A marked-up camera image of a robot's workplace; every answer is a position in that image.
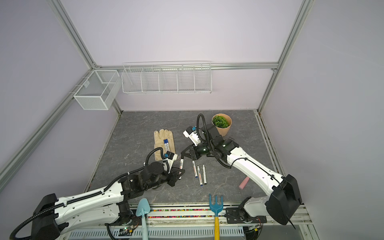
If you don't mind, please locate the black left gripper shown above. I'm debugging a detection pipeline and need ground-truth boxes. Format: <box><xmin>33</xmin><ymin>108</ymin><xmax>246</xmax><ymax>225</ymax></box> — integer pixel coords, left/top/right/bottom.
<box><xmin>145</xmin><ymin>165</ymin><xmax>185</xmax><ymax>190</ymax></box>

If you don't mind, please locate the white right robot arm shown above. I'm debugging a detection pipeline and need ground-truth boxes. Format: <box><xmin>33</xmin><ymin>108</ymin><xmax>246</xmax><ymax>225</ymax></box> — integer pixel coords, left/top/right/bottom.
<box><xmin>182</xmin><ymin>124</ymin><xmax>303</xmax><ymax>225</ymax></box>

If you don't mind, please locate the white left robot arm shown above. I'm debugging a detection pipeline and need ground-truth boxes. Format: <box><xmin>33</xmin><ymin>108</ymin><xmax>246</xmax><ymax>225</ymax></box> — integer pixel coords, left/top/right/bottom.
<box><xmin>10</xmin><ymin>162</ymin><xmax>185</xmax><ymax>240</ymax></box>

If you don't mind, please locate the teal garden trowel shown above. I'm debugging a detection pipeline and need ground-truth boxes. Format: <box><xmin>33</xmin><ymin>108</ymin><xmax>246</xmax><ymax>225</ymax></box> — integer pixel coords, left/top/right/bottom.
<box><xmin>136</xmin><ymin>198</ymin><xmax>151</xmax><ymax>240</ymax></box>

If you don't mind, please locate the cream work glove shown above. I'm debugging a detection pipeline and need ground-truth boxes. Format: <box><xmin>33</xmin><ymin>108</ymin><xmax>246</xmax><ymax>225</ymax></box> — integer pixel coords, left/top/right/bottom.
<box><xmin>154</xmin><ymin>129</ymin><xmax>176</xmax><ymax>161</ymax></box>

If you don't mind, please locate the terracotta pot with green plant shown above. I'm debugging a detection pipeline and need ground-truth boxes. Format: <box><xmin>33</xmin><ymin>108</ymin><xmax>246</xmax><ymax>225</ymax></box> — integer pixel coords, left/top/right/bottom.
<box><xmin>212</xmin><ymin>114</ymin><xmax>232</xmax><ymax>137</ymax></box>

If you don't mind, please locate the purple pink small shovel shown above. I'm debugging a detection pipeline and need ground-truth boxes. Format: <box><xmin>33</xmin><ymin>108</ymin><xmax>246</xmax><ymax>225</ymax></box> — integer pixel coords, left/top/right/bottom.
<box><xmin>239</xmin><ymin>177</ymin><xmax>250</xmax><ymax>190</ymax></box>

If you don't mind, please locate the small white mesh basket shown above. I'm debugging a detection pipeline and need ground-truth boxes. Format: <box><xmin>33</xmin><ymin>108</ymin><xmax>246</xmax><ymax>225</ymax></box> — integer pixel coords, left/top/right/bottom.
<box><xmin>74</xmin><ymin>70</ymin><xmax>122</xmax><ymax>111</ymax></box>

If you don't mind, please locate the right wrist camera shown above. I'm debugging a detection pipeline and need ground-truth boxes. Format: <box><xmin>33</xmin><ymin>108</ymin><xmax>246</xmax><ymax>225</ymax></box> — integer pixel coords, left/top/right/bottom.
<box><xmin>183</xmin><ymin>126</ymin><xmax>201</xmax><ymax>146</ymax></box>

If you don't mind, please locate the aluminium front rail base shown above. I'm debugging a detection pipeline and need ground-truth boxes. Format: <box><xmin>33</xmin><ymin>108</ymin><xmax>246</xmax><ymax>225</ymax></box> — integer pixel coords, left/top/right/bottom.
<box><xmin>71</xmin><ymin>202</ymin><xmax>314</xmax><ymax>240</ymax></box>

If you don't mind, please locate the teal fork yellow handle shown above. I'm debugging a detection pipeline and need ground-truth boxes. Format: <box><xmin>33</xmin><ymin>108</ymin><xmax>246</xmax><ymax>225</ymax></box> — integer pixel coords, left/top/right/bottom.
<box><xmin>209</xmin><ymin>194</ymin><xmax>224</xmax><ymax>240</ymax></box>

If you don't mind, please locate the long white wire basket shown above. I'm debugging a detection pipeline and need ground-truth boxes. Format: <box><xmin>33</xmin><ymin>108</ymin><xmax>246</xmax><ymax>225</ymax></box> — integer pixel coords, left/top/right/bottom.
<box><xmin>122</xmin><ymin>61</ymin><xmax>213</xmax><ymax>94</ymax></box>

